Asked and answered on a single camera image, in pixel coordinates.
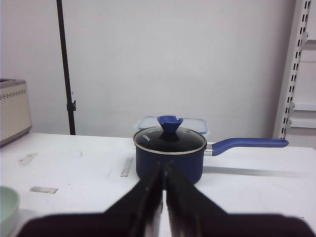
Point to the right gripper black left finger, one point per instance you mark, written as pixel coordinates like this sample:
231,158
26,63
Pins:
136,214

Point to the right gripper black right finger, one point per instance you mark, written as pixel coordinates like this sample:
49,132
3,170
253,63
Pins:
192,214

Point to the green bowl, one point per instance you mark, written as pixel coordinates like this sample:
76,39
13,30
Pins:
9,204

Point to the dark blue saucepan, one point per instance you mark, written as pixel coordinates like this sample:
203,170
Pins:
191,165

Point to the glass pot lid blue knob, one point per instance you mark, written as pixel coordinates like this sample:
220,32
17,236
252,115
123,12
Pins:
169,137

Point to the clear plastic food container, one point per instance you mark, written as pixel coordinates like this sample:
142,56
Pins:
196,124

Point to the black tripod pole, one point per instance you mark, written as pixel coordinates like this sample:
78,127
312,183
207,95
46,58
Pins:
70,105

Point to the cream and chrome toaster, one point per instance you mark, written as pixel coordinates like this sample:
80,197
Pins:
15,117

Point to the white slotted shelf upright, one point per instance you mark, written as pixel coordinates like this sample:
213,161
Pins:
296,111

